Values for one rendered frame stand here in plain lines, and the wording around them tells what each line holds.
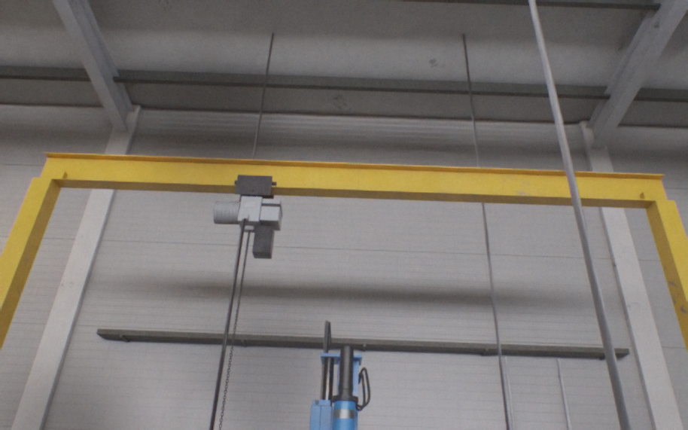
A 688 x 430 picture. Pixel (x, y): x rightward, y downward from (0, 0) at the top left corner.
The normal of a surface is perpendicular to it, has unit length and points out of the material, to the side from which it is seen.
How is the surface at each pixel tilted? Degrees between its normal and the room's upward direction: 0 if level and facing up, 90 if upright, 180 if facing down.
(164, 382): 90
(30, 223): 90
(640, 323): 90
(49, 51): 173
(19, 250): 90
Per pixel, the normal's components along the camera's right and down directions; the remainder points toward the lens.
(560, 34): -0.04, 0.80
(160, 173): 0.01, -0.50
